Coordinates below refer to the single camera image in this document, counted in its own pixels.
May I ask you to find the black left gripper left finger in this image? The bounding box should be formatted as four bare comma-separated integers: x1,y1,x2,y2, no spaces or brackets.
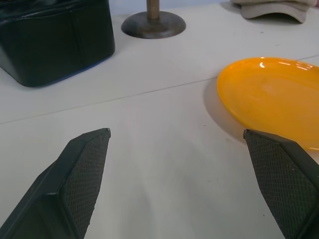
0,127,112,239

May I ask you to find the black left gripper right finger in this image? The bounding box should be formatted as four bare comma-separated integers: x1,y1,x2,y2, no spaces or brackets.
243,128,319,239

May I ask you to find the yellow plastic plate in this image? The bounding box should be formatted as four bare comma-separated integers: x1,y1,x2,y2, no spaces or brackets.
216,57,319,152

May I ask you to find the black leather bag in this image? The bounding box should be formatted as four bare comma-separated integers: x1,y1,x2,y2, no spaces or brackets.
0,0,116,88

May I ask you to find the beige cap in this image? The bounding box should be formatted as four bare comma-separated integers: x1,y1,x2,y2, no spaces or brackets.
230,0,315,24

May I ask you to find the brown wooden stand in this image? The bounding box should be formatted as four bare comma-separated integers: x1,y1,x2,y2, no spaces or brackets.
121,0,187,40

